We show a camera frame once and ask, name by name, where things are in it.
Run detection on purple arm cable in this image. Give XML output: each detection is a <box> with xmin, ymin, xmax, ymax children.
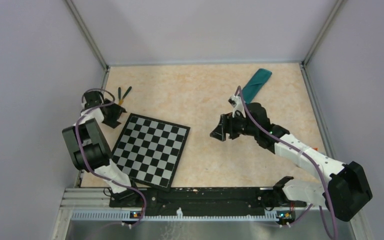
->
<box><xmin>236</xmin><ymin>85</ymin><xmax>339</xmax><ymax>240</ymax></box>
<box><xmin>75</xmin><ymin>88</ymin><xmax>147</xmax><ymax>229</ymax></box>

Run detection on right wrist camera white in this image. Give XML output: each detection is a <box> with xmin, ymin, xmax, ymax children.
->
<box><xmin>228</xmin><ymin>95</ymin><xmax>245</xmax><ymax>118</ymax></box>

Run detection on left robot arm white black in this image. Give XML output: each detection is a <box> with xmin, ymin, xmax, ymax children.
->
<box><xmin>62</xmin><ymin>88</ymin><xmax>141</xmax><ymax>207</ymax></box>

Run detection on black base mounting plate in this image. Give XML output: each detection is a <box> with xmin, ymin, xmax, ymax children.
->
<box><xmin>109</xmin><ymin>187</ymin><xmax>308</xmax><ymax>209</ymax></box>

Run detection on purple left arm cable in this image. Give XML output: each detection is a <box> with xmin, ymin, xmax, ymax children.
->
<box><xmin>75</xmin><ymin>88</ymin><xmax>147</xmax><ymax>229</ymax></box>

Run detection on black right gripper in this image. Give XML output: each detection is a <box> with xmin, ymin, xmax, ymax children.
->
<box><xmin>210</xmin><ymin>109</ymin><xmax>258</xmax><ymax>141</ymax></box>

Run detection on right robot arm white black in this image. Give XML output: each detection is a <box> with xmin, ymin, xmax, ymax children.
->
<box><xmin>209</xmin><ymin>102</ymin><xmax>373</xmax><ymax>222</ymax></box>

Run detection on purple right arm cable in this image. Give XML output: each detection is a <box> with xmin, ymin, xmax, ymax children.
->
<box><xmin>236</xmin><ymin>85</ymin><xmax>339</xmax><ymax>240</ymax></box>

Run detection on black white checkerboard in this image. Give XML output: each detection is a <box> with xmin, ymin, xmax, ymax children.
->
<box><xmin>112</xmin><ymin>113</ymin><xmax>191</xmax><ymax>192</ymax></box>

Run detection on aluminium front rail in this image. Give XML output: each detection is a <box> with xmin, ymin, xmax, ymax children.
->
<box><xmin>51</xmin><ymin>187</ymin><xmax>373</xmax><ymax>240</ymax></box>

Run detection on green handled gold spoon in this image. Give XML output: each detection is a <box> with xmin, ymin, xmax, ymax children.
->
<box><xmin>121</xmin><ymin>86</ymin><xmax>133</xmax><ymax>105</ymax></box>

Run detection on teal cloth napkin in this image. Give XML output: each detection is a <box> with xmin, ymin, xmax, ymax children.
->
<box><xmin>242</xmin><ymin>68</ymin><xmax>273</xmax><ymax>104</ymax></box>

